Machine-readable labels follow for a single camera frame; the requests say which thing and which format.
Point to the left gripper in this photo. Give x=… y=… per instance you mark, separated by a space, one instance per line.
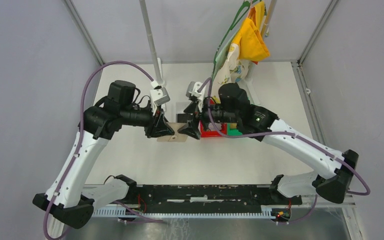
x=158 y=127

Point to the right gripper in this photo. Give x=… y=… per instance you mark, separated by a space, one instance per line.
x=197 y=109

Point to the yellow cloth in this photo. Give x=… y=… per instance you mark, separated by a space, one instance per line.
x=249 y=36

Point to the white cable duct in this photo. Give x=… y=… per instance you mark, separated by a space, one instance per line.
x=114 y=211

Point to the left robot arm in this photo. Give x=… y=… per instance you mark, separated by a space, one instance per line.
x=66 y=200

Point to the red plastic bin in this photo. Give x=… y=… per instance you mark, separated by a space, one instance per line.
x=211 y=132

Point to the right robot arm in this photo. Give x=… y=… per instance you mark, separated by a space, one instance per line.
x=331 y=170

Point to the green plastic bin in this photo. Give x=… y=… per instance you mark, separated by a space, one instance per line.
x=232 y=130

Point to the patterned white cloth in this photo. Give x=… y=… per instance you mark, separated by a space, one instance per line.
x=230 y=68

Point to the green clothes hanger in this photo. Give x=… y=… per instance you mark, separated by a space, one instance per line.
x=241 y=12

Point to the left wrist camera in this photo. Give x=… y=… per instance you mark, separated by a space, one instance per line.
x=159 y=96

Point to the white stand pole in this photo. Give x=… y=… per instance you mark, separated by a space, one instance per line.
x=156 y=61

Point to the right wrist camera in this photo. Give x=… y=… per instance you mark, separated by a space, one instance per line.
x=193 y=89

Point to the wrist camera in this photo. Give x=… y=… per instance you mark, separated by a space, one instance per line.
x=193 y=89
x=159 y=96

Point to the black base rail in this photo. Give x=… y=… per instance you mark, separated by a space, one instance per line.
x=206 y=199

